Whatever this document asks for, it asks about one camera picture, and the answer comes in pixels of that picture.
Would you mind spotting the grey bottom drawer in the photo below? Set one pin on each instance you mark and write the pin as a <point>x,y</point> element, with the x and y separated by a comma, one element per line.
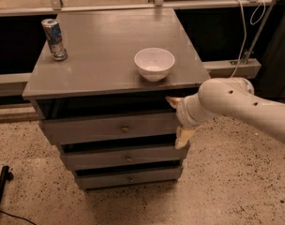
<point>117,179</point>

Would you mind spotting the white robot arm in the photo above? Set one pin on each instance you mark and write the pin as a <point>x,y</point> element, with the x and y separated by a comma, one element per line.
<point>232,97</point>

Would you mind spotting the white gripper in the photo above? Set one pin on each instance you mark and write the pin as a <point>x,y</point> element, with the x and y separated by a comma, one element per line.
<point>182,114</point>

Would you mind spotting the silver blue drink can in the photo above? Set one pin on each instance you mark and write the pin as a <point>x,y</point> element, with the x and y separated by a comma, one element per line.
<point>54,38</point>

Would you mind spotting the metal railing frame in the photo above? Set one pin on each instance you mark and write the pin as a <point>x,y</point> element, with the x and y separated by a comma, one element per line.
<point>123,3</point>

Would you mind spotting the grey top drawer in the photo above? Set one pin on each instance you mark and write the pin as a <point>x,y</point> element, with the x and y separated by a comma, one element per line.
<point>109,127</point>

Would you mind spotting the grey middle drawer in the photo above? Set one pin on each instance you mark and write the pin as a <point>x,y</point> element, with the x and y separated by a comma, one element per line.
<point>122,156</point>

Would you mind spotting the white bowl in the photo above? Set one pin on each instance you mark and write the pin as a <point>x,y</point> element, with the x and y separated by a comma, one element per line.
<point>154,64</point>

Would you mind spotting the grey drawer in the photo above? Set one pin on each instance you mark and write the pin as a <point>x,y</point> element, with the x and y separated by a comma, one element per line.
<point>109,127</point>
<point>122,156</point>
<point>117,179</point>

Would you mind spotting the grey wooden drawer cabinet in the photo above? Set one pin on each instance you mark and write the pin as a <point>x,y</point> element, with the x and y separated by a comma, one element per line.
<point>99,76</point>

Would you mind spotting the slanted metal pole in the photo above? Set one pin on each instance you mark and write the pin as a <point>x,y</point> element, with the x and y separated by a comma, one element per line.
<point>267,8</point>

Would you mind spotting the black stand leg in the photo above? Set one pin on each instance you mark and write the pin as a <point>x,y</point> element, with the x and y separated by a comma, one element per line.
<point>5,175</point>

